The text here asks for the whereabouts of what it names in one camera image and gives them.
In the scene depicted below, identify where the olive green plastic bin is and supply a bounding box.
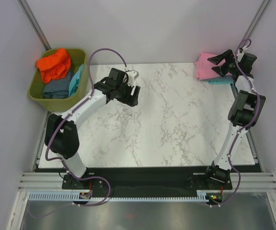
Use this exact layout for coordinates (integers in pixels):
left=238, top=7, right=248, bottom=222
left=28, top=48, right=89, bottom=112

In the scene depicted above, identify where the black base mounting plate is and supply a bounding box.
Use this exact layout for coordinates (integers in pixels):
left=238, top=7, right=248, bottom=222
left=62, top=166, right=232, bottom=198

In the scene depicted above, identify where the light blue cable duct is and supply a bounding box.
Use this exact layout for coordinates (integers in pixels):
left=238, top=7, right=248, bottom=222
left=28, top=189, right=224, bottom=202

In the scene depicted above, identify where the folded grey blue t shirt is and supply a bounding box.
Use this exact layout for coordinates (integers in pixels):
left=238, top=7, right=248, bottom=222
left=213, top=75, right=233, bottom=84

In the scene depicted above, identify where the dark blue t shirt in bin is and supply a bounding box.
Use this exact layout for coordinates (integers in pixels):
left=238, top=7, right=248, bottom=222
left=42, top=71, right=73, bottom=99

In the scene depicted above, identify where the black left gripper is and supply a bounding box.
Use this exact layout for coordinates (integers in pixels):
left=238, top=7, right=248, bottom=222
left=116, top=81, right=140, bottom=107

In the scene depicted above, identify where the teal t shirt in bin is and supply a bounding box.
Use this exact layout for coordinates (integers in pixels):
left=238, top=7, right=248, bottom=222
left=68, top=64, right=84, bottom=97

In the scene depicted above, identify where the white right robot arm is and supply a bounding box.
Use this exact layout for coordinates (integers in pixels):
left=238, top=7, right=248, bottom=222
left=203, top=46, right=266, bottom=189

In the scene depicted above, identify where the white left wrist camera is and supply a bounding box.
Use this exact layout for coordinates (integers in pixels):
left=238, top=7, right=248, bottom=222
left=125, top=70, right=139, bottom=85

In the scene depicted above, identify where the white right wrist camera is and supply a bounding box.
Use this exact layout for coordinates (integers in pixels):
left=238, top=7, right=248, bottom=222
left=236, top=47, right=245, bottom=62

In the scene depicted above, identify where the aluminium frame rail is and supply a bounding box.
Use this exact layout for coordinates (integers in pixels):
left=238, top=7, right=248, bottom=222
left=19, top=172, right=276, bottom=195

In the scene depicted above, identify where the orange t shirt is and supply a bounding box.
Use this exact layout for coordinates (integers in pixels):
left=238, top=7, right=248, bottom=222
left=36, top=48, right=71, bottom=84

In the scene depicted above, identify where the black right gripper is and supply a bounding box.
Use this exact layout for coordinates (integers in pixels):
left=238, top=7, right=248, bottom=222
left=207, top=49, right=240, bottom=78

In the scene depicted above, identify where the pink t shirt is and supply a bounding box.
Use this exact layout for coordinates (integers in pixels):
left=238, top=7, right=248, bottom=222
left=195, top=52, right=220, bottom=81

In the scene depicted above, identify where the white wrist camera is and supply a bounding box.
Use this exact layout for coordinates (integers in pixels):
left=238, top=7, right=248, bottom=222
left=236, top=47, right=245, bottom=62
left=125, top=70, right=139, bottom=85

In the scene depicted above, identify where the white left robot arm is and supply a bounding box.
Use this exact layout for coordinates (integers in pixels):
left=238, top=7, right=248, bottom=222
left=44, top=68, right=140, bottom=188

